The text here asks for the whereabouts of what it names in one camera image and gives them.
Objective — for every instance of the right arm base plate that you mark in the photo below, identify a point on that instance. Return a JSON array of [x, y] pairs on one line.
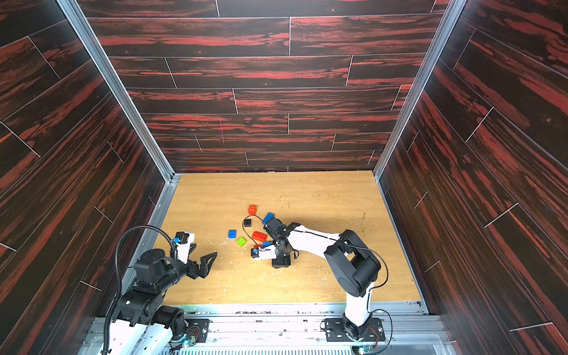
[[339, 329]]

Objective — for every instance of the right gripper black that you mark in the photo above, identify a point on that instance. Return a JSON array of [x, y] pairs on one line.
[[275, 228]]

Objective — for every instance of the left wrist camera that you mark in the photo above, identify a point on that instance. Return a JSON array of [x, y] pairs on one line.
[[181, 239]]

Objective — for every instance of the aluminium front rail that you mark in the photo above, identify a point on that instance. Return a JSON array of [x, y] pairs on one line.
[[300, 329]]

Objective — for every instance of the aluminium corner post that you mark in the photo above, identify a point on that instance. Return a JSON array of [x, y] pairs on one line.
[[88, 38], [440, 39]]

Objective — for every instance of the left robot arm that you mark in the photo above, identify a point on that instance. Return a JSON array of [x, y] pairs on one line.
[[138, 322]]

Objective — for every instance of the left aluminium corner post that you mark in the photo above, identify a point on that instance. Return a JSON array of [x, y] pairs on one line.
[[88, 38]]

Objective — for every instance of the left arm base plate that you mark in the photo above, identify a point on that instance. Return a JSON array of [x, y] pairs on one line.
[[197, 330]]

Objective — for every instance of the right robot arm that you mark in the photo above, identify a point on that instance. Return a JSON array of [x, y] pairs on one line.
[[354, 265]]

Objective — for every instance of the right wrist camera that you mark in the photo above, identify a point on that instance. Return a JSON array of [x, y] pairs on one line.
[[264, 253]]

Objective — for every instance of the red long lego centre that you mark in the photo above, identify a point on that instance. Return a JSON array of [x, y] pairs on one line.
[[259, 236]]

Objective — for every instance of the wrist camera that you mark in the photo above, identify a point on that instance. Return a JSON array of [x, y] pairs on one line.
[[264, 253], [181, 239]]

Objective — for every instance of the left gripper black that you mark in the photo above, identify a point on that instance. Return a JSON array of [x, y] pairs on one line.
[[194, 272]]

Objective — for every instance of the right aluminium corner post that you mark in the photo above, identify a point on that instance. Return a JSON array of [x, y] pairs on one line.
[[440, 39]]

